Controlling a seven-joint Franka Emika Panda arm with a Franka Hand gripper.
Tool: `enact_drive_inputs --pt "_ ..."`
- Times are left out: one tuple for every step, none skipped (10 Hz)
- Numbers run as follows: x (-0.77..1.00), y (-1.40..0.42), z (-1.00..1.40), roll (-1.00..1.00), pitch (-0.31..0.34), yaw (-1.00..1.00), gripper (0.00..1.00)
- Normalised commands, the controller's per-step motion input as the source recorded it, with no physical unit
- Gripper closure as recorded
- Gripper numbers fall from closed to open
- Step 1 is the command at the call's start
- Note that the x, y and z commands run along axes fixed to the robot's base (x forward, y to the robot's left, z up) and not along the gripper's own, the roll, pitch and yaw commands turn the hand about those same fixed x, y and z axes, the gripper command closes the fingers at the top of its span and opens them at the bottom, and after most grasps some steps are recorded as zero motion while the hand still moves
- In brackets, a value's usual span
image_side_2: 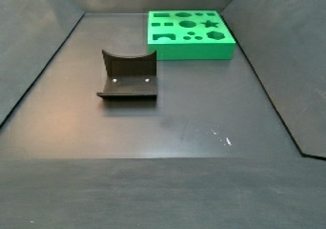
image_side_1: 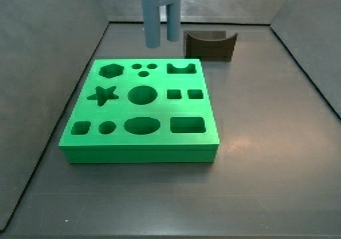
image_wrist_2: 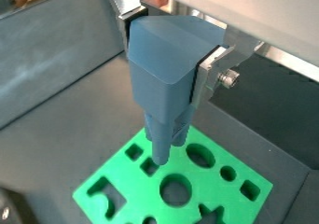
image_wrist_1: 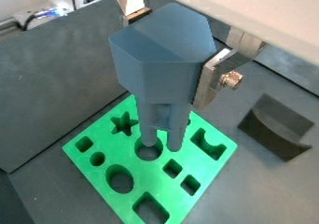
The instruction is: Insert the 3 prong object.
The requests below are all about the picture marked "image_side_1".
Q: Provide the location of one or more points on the blue three-prong peg object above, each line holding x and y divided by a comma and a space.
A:
152, 18

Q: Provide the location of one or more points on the green shape-sorting block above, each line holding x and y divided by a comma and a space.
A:
142, 112

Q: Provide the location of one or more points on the dark curved holder block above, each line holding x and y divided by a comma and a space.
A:
209, 45

